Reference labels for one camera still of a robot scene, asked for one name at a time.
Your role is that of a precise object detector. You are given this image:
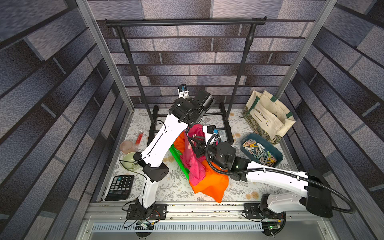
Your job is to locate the pink t-shirt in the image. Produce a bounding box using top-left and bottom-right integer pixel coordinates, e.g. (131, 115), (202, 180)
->
(179, 124), (208, 187)

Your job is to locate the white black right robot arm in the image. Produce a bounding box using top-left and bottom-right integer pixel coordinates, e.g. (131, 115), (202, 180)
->
(188, 135), (335, 218)

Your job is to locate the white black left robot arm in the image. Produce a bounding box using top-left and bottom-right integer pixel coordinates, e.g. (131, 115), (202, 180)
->
(134, 91), (215, 219)

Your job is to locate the orange t-shirt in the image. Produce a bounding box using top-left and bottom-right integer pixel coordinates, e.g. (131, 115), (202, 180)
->
(174, 133), (229, 203)

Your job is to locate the teal clothespin tray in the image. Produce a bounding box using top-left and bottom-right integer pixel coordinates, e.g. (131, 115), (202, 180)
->
(240, 133), (283, 168)

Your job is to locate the red pen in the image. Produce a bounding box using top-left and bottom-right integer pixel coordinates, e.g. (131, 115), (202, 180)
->
(135, 133), (144, 145)

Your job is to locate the cream canvas tote bag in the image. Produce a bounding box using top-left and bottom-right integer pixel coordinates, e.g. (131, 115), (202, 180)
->
(242, 91), (296, 145)

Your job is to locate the light green bowl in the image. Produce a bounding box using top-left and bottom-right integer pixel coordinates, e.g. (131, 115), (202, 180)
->
(120, 152), (140, 171)

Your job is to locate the black calculator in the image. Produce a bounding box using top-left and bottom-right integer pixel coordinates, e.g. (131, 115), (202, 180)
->
(105, 175), (135, 202)

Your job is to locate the black clothes rack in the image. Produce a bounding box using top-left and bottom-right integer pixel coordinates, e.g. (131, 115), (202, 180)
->
(101, 18), (267, 141)

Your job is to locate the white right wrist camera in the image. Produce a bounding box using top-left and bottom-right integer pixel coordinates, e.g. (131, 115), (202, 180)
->
(203, 125), (220, 145)

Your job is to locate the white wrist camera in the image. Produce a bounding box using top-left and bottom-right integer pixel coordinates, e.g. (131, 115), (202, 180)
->
(178, 84), (190, 99)
(203, 125), (220, 145)

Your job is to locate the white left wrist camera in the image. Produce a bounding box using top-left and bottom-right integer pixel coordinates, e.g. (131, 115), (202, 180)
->
(178, 84), (190, 99)

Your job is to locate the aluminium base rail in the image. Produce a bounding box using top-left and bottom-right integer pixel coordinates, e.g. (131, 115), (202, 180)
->
(77, 201), (334, 233)

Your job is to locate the black corrugated cable conduit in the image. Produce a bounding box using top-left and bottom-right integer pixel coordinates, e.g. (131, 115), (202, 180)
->
(204, 133), (356, 214)

